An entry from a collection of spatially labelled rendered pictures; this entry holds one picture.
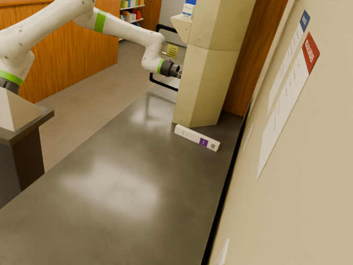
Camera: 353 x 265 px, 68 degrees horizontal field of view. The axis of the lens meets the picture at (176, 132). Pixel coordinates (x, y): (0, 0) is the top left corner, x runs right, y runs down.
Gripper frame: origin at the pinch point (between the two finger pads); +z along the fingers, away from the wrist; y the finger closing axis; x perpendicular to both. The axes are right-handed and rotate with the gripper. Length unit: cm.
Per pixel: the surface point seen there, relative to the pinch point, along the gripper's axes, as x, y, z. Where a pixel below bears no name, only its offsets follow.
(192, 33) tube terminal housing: -26.2, -13.8, -8.9
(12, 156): 43, -69, -75
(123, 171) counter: 26, -66, -14
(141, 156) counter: 26, -53, -12
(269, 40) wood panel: -25.5, 23.2, 28.0
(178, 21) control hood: -29.9, -13.8, -17.1
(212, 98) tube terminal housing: 6.6, -6.1, 8.4
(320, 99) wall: -45, -110, 33
